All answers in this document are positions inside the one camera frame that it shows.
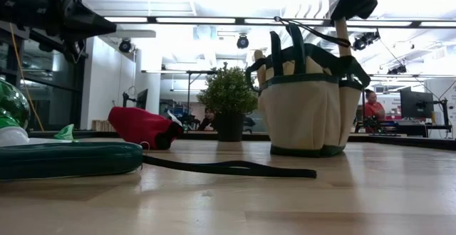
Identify black background desk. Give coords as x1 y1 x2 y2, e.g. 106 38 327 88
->
354 119 453 139

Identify potted green plant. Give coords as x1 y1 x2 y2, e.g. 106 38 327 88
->
197 62 258 142

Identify black aluminium table frame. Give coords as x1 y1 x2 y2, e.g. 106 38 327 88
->
28 130 456 151

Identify cream and green gardening bag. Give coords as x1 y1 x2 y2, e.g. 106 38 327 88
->
245 23 371 158

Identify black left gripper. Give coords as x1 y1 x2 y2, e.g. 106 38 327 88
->
0 0 118 63

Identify person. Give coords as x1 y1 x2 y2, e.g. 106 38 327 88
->
198 107 217 132
363 88 386 133

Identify green pruning shears with strap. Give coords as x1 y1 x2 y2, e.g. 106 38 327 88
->
0 141 318 182

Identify red gardening glove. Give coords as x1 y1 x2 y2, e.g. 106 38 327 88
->
108 106 185 151

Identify yellow hanging cord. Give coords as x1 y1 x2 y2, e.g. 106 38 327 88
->
9 23 46 132

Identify wooden crate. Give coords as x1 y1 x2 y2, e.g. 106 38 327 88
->
91 119 117 132

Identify green spray bottle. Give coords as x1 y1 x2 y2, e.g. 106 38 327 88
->
0 78 76 147

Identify green handled snips with strap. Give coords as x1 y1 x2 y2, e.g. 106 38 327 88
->
269 16 353 78

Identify small hand rake wooden handle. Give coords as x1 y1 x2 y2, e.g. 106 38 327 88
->
334 16 353 58

